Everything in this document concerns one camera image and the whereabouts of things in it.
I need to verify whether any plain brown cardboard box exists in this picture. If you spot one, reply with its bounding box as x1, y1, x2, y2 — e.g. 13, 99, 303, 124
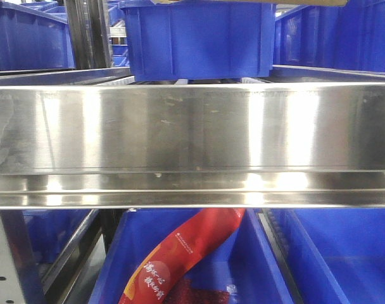
210, 0, 348, 6

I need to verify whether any red snack bag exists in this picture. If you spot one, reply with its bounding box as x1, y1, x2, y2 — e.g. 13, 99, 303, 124
118, 208, 245, 303

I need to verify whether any white perforated shelf upright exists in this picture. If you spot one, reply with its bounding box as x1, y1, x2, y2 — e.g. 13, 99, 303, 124
0, 209, 46, 304

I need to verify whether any blue bin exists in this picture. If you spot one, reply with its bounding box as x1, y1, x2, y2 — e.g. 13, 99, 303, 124
119, 1, 275, 81
23, 209, 89, 263
89, 208, 293, 303
268, 208, 385, 304
0, 1, 75, 71
274, 1, 385, 73

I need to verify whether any blue bin lower right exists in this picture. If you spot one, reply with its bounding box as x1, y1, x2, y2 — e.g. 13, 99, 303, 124
268, 208, 385, 304

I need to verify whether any blue bin lower left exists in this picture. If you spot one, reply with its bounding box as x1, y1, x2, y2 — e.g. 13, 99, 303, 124
23, 209, 89, 263

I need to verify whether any blue bin upper left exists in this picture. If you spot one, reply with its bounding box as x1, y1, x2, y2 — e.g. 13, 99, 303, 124
0, 1, 75, 71

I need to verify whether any stainless steel shelf beam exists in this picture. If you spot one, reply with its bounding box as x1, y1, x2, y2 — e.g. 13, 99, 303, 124
0, 82, 385, 209

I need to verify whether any blue bin upper right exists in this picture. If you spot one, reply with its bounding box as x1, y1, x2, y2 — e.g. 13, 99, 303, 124
274, 1, 385, 73

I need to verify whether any blue bin upper middle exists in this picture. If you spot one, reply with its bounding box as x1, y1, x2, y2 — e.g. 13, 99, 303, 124
119, 1, 275, 81

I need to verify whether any blue bin lower middle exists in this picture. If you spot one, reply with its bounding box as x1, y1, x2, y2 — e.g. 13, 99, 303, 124
89, 208, 293, 303

